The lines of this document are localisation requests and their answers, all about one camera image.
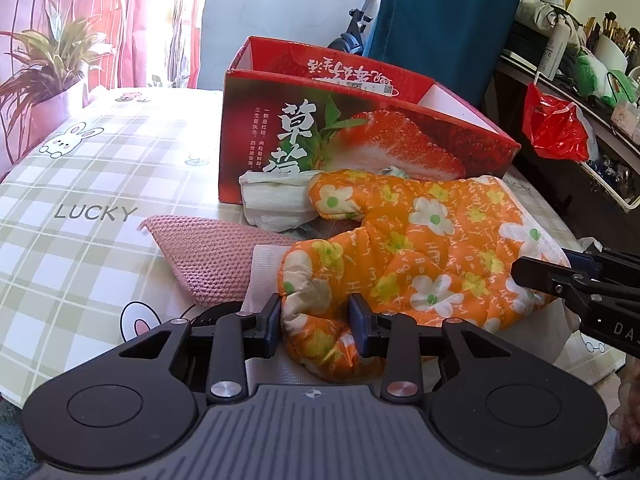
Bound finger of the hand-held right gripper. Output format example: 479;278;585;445
562;247;640;283
510;256;598;306

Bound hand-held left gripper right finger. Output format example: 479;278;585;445
348;292;507;404

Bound orange floral oven mitt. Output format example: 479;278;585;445
279;169;571;385

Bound red strawberry cardboard box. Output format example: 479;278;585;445
218;36;522;207

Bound teal curtain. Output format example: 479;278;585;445
362;0;540;111

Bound white bottle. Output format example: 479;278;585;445
537;15;574;79

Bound red plastic bag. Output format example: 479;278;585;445
522;82;594;163

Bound potted green plant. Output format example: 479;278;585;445
0;2;118;162

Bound black exercise bike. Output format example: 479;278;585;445
327;0;390;57

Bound artificial flower stems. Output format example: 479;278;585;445
149;0;201;90

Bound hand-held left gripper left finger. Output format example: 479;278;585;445
117;292;283;404

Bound white cup of makeup brushes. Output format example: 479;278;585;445
584;10;640;74

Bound person's right hand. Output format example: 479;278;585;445
619;372;640;443

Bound red curtain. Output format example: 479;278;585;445
0;0;209;181

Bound pink knitted cloth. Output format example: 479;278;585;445
137;215;292;309

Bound pale cloth bag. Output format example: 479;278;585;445
515;0;587;50

